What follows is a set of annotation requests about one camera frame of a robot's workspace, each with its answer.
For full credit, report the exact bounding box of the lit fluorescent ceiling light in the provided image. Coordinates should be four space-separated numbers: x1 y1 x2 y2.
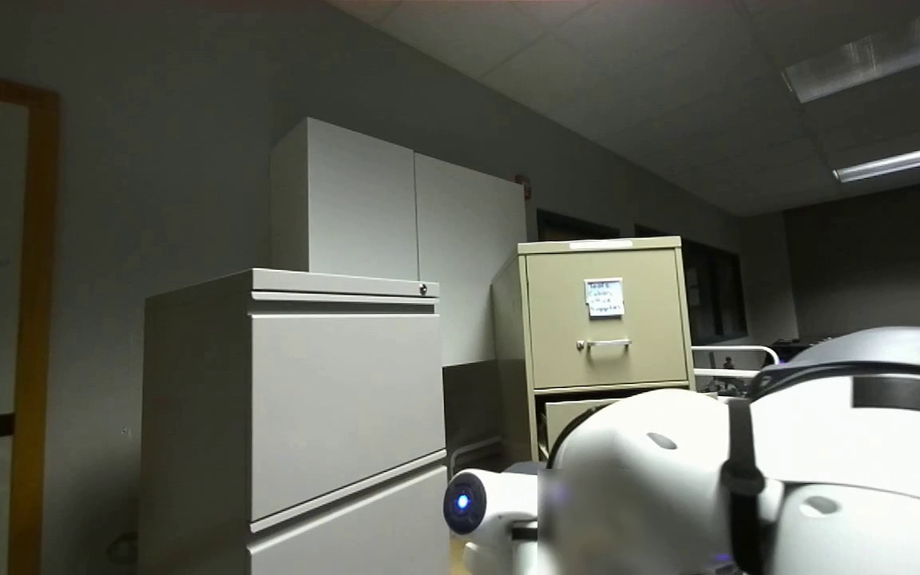
827 135 920 185

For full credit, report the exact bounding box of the beige file drawer with label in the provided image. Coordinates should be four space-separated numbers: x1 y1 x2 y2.
519 250 693 393

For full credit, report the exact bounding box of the beige metal filing cabinet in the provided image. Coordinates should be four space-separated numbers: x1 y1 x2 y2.
487 232 696 467

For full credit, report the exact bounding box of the white tall storage cabinet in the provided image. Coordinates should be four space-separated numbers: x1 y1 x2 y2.
266 116 534 372

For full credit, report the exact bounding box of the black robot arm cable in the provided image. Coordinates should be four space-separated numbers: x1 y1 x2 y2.
721 397 776 575

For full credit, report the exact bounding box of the white metal rack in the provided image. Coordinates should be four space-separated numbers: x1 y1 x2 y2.
691 342 785 400

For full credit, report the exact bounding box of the unlit ceiling light panel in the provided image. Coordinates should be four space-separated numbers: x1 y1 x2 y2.
776 0 920 104

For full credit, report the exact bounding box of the grey lateral file cabinet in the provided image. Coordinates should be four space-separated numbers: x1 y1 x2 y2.
136 266 453 575

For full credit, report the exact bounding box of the beige rounded drawer handle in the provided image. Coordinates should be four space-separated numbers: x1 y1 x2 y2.
572 331 634 361

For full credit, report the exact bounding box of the white paper label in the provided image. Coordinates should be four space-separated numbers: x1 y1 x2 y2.
580 275 628 320

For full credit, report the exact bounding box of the dark metal box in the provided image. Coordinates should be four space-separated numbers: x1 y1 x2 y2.
440 358 534 477

